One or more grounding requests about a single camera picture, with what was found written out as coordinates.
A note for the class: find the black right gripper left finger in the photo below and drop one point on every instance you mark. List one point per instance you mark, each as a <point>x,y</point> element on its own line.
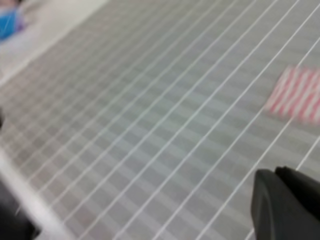
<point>267,200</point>

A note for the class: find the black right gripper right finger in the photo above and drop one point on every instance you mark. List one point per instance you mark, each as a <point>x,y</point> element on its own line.
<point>297,207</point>

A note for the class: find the pink white wavy striped towel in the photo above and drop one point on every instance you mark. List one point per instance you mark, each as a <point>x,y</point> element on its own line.
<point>296,94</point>

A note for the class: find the blue object in background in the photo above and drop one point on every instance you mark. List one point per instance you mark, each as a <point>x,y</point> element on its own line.
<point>11,22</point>

